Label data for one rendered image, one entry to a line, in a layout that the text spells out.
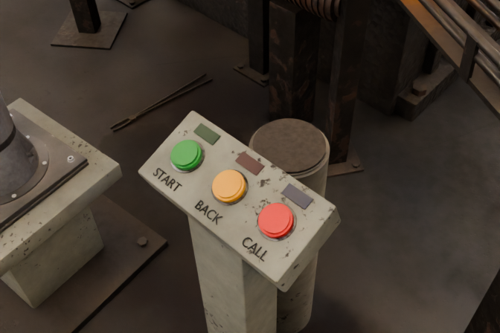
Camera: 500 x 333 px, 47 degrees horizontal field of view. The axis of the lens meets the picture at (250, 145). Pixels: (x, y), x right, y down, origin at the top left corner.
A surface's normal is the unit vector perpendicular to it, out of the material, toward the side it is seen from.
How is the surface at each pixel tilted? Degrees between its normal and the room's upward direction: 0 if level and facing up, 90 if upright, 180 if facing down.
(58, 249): 90
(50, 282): 90
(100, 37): 0
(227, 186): 20
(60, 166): 2
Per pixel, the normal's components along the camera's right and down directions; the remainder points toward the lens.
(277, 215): -0.25, -0.45
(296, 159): -0.03, -0.68
